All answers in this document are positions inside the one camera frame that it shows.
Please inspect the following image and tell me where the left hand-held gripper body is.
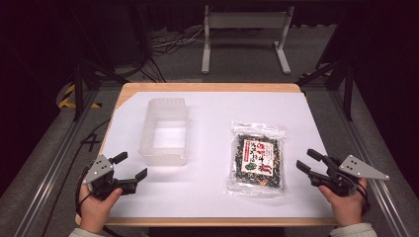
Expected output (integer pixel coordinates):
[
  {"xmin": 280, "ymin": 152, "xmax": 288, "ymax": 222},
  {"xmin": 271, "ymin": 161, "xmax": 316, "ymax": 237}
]
[{"xmin": 81, "ymin": 153, "xmax": 138, "ymax": 200}]

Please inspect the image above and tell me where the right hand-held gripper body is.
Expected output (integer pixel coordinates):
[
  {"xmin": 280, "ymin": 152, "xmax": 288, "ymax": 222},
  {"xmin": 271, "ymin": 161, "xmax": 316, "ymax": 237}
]
[{"xmin": 308, "ymin": 154, "xmax": 390, "ymax": 198}]

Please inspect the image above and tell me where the translucent plastic container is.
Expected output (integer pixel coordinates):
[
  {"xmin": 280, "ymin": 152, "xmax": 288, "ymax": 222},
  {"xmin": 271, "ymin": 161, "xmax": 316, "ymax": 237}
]
[{"xmin": 137, "ymin": 97, "xmax": 190, "ymax": 168}]

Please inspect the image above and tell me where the clear snack packet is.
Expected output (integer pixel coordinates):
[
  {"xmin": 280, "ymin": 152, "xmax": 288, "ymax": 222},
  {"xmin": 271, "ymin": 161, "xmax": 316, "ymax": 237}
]
[{"xmin": 223, "ymin": 119, "xmax": 287, "ymax": 198}]

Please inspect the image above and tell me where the person's right hand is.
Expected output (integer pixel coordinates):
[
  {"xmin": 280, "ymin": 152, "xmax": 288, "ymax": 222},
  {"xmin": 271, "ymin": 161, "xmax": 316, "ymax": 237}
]
[{"xmin": 317, "ymin": 177, "xmax": 368, "ymax": 228}]

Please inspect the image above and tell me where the person's left hand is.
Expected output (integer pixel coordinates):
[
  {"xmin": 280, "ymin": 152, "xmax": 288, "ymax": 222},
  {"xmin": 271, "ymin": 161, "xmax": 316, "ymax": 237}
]
[{"xmin": 78, "ymin": 183, "xmax": 124, "ymax": 235}]

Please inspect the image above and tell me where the white paper sheet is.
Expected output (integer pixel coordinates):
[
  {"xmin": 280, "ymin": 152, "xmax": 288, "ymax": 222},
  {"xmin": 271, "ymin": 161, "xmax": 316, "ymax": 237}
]
[{"xmin": 102, "ymin": 91, "xmax": 335, "ymax": 219}]

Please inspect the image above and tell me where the black tripod stand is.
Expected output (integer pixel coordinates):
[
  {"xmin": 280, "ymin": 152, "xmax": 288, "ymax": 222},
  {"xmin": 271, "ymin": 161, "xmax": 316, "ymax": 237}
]
[
  {"xmin": 295, "ymin": 57, "xmax": 356, "ymax": 122},
  {"xmin": 67, "ymin": 6, "xmax": 130, "ymax": 122}
]

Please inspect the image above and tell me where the yellow black striped tape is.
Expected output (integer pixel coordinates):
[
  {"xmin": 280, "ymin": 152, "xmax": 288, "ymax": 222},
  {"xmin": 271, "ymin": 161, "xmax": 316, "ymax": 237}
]
[{"xmin": 57, "ymin": 83, "xmax": 102, "ymax": 110}]

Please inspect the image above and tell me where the white metal stand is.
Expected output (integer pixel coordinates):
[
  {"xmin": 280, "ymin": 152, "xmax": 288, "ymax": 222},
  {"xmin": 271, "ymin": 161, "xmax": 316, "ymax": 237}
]
[{"xmin": 201, "ymin": 4, "xmax": 295, "ymax": 75}]

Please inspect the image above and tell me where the black floor cable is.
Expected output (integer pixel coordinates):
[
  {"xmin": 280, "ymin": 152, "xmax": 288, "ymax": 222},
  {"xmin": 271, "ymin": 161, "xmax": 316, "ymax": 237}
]
[{"xmin": 39, "ymin": 118, "xmax": 112, "ymax": 237}]

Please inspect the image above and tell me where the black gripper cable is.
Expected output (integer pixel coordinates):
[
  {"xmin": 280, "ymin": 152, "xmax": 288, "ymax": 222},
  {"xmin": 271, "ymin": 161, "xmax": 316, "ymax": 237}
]
[
  {"xmin": 74, "ymin": 165, "xmax": 93, "ymax": 217},
  {"xmin": 355, "ymin": 180, "xmax": 372, "ymax": 215}
]

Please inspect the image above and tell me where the aluminium rail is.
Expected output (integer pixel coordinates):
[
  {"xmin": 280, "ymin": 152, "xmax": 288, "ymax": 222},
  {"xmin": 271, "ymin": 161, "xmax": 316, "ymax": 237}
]
[
  {"xmin": 328, "ymin": 88, "xmax": 413, "ymax": 237},
  {"xmin": 12, "ymin": 88, "xmax": 101, "ymax": 237}
]

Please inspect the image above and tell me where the bundle of floor cables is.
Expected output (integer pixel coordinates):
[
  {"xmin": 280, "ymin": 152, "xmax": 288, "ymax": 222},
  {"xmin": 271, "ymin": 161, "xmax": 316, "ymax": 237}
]
[{"xmin": 149, "ymin": 27, "xmax": 206, "ymax": 56}]

